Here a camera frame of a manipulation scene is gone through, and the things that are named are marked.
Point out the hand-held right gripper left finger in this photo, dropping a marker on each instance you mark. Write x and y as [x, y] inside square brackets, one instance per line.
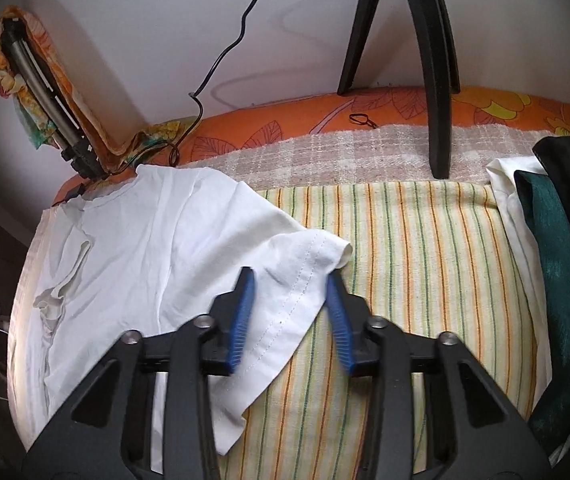
[241, 310]

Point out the orange floral bed sheet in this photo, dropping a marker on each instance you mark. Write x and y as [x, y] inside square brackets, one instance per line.
[285, 120]

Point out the black tripod stand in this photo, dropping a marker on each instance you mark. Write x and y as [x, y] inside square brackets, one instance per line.
[435, 60]

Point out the white t-shirt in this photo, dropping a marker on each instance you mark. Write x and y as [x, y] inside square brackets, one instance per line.
[165, 240]

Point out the checked beige blanket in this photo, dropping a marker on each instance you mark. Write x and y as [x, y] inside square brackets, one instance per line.
[345, 152]

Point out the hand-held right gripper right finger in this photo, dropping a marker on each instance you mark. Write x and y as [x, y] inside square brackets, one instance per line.
[337, 317]

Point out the folded metal stand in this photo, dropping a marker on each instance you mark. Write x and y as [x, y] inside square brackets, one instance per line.
[47, 90]

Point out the white cloth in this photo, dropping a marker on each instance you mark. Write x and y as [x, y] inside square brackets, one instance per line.
[512, 195]

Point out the dark green cloth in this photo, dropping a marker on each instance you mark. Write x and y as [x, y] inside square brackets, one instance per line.
[560, 280]

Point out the striped yellow blanket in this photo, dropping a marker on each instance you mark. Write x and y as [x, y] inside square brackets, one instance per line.
[415, 270]

